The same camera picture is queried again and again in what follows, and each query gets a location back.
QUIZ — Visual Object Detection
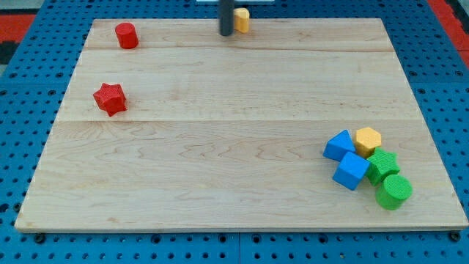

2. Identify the red star block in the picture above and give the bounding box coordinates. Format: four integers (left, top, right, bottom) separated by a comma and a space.
93, 83, 127, 117

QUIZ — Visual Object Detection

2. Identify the green star block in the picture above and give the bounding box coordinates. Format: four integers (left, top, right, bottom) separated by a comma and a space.
366, 147, 400, 186

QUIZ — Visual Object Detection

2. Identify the wooden board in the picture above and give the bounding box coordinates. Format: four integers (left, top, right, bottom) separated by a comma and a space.
15, 18, 468, 233

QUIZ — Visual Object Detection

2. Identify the blue triangle block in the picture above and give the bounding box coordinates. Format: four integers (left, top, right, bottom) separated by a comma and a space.
322, 130, 356, 161

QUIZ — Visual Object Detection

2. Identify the yellow heart block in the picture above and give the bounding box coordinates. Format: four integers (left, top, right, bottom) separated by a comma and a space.
233, 7, 250, 33

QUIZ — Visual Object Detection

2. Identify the blue cube block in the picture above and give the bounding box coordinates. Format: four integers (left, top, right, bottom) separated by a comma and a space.
333, 152, 370, 191

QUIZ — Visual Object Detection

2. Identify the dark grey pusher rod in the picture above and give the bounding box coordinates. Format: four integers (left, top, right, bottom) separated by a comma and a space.
218, 0, 235, 37

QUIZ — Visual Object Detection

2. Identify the yellow hexagon block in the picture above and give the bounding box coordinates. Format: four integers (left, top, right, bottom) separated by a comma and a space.
352, 127, 382, 158

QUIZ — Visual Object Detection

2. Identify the red cylinder block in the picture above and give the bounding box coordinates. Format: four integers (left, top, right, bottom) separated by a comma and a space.
114, 22, 139, 49

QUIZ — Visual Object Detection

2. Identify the green cylinder block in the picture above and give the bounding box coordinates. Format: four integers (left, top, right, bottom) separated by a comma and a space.
375, 175, 413, 210

